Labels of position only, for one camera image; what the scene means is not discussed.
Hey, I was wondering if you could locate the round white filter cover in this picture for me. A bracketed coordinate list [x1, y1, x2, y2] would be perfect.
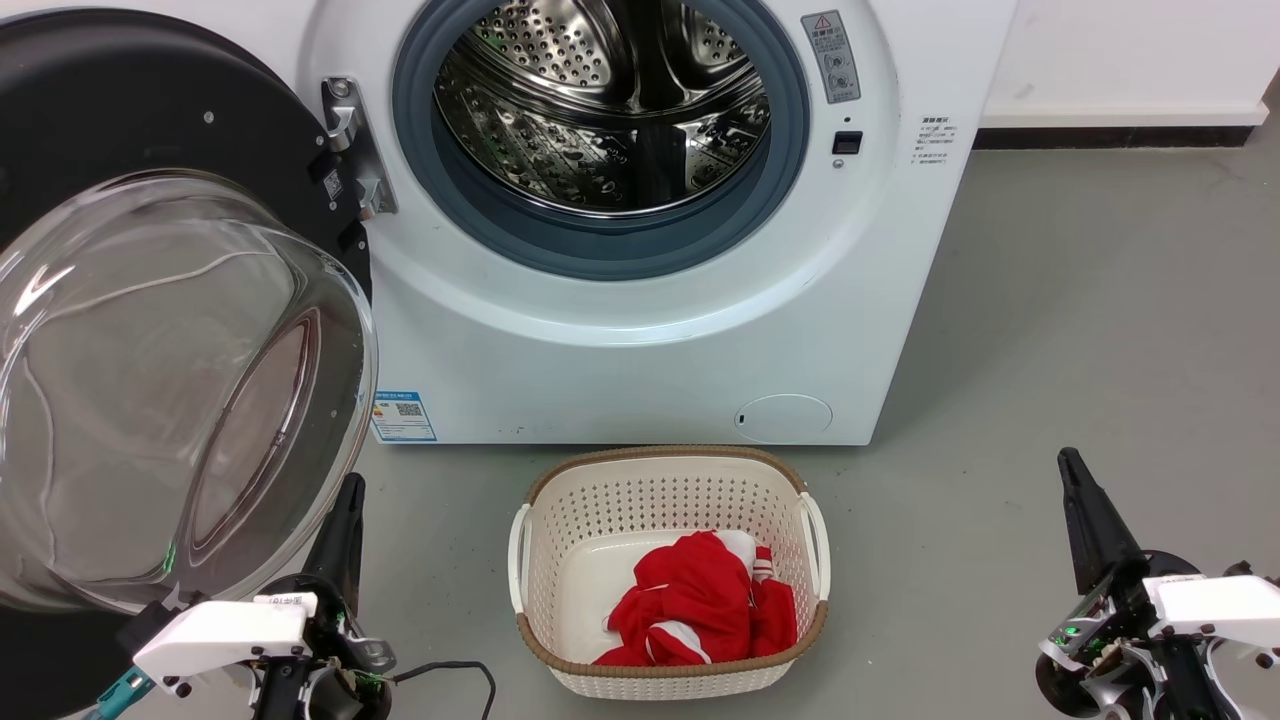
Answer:
[736, 393, 835, 445]

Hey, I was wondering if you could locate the blue energy label sticker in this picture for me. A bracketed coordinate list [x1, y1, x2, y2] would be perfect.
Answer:
[372, 390, 439, 443]

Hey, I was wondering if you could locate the metal door hinge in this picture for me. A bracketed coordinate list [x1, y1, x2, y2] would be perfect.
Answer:
[320, 76, 399, 223]

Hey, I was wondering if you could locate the red and white garment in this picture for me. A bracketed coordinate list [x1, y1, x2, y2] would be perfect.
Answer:
[594, 530, 800, 668]

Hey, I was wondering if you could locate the black round washer door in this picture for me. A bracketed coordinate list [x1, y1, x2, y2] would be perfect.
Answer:
[0, 8, 381, 720]

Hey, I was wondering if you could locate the stainless steel washer drum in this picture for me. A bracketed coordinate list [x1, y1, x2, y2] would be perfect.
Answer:
[433, 0, 773, 216]

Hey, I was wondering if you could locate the small text label sticker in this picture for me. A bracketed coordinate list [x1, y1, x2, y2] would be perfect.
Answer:
[915, 115, 963, 168]

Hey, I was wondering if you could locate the grey warning label sticker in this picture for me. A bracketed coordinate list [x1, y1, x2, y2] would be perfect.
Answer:
[800, 10, 862, 105]

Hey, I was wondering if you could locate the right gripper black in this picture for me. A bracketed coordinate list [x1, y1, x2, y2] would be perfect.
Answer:
[1035, 447, 1241, 720]

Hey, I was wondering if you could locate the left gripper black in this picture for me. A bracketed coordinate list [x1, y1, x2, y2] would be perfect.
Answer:
[250, 474, 396, 720]

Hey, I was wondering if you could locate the white front-load washing machine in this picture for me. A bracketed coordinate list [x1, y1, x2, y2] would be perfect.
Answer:
[200, 0, 1021, 447]

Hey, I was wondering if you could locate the cream perforated laundry basket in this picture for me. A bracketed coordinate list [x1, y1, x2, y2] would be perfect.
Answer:
[508, 445, 833, 701]

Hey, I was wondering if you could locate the teal connector piece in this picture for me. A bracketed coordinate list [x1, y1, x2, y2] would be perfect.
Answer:
[80, 668, 156, 720]

